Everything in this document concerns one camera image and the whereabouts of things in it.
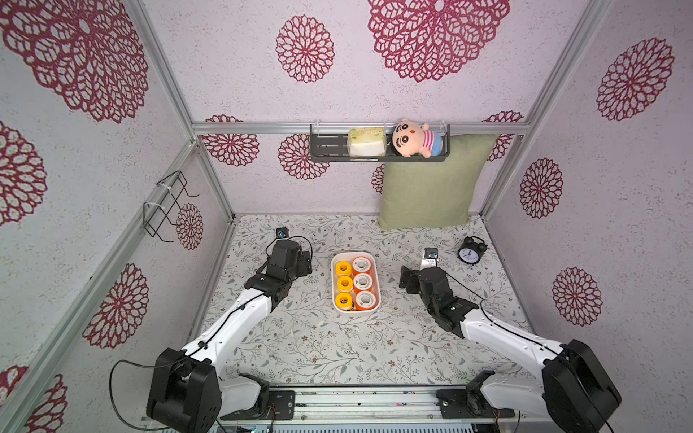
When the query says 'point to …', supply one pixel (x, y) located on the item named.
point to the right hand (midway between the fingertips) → (411, 266)
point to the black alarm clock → (472, 248)
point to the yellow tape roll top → (343, 268)
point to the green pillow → (435, 194)
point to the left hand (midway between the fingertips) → (296, 257)
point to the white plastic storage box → (348, 256)
